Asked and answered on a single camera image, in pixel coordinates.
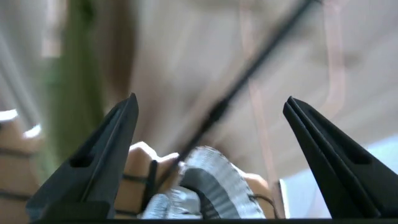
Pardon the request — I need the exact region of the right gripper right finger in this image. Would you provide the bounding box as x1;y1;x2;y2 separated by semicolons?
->
282;95;398;218

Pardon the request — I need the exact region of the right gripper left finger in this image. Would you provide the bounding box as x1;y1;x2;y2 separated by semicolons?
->
26;92;140;220

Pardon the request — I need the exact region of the green long-sleeved shirt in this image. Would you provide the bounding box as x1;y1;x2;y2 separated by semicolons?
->
43;0;105;175

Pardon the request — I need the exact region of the white laundry basket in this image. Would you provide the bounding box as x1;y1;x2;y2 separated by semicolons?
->
178;146;280;218

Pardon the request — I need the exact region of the black clothes rack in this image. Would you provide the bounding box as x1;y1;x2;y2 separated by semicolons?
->
0;0;315;216

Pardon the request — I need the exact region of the pale grey garment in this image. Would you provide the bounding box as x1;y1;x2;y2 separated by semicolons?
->
138;188;203;220

